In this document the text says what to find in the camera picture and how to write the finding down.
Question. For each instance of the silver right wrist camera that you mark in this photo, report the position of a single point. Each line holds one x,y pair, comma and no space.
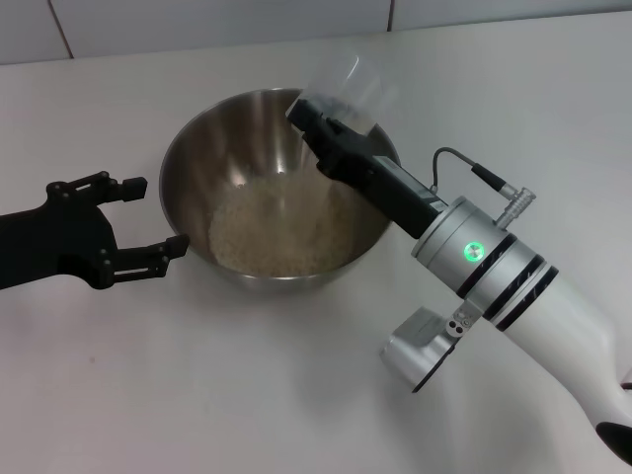
415,345

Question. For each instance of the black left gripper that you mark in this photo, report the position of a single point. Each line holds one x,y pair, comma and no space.
49,242

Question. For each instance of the transparent plastic cup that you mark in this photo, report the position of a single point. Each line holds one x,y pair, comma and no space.
355,84

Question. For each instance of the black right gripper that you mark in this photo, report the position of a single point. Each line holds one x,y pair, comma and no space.
390,192

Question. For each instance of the silver right camera mount bracket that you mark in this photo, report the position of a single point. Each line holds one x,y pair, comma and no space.
460,326

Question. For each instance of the stainless steel mixing bowl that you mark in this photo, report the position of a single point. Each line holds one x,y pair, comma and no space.
237,163

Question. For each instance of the uncooked rice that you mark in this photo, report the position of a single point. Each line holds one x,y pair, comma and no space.
276,237

